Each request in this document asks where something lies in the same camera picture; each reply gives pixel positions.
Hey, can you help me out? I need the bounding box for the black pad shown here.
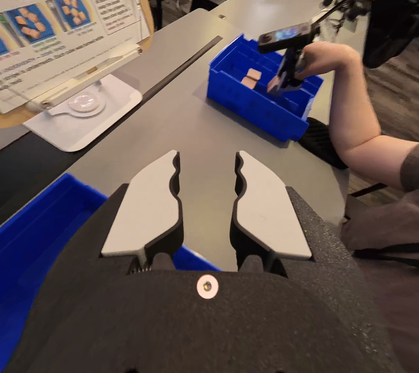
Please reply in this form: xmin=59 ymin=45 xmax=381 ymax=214
xmin=299 ymin=117 xmax=349 ymax=170

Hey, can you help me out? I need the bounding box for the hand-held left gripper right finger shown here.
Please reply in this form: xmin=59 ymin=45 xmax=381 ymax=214
xmin=230 ymin=150 xmax=312 ymax=270

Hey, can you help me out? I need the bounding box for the person's right forearm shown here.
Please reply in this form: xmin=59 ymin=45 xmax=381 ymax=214
xmin=319 ymin=42 xmax=419 ymax=191

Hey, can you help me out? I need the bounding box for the dark table cable cover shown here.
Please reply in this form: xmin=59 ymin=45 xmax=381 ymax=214
xmin=0 ymin=36 xmax=224 ymax=216

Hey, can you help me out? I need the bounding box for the instruction sheet on clipboard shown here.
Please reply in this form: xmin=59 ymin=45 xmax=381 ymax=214
xmin=0 ymin=0 xmax=155 ymax=128

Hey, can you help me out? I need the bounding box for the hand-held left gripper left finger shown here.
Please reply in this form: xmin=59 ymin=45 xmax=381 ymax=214
xmin=101 ymin=150 xmax=184 ymax=270

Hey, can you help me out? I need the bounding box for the blue plastic bin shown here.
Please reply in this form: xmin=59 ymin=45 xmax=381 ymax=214
xmin=0 ymin=173 xmax=223 ymax=370
xmin=207 ymin=33 xmax=325 ymax=143

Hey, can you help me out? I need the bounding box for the person's right hand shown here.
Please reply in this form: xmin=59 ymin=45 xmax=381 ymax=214
xmin=294 ymin=43 xmax=335 ymax=81

